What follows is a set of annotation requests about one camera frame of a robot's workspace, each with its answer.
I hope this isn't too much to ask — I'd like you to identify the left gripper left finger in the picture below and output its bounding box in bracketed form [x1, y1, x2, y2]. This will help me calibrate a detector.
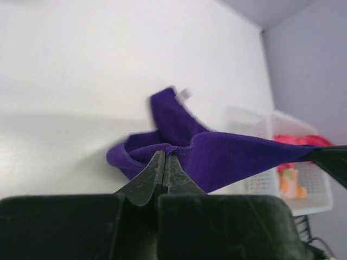
[1, 151, 165, 259]

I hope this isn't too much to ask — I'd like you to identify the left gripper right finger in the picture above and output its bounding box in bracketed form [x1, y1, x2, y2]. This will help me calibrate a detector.
[157, 155, 312, 259]

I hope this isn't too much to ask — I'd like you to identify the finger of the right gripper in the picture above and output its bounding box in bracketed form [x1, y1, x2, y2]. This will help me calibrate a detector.
[306, 146, 347, 188]

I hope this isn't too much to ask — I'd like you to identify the purple towel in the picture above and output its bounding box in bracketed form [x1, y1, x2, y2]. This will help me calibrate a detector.
[106, 87, 317, 193]

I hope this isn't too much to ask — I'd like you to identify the pink towel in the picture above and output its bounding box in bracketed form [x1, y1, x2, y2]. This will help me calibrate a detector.
[271, 134, 333, 177]

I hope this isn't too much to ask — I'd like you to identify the orange blue patchwork towel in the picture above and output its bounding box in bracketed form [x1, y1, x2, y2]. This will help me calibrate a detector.
[278, 168, 307, 200]

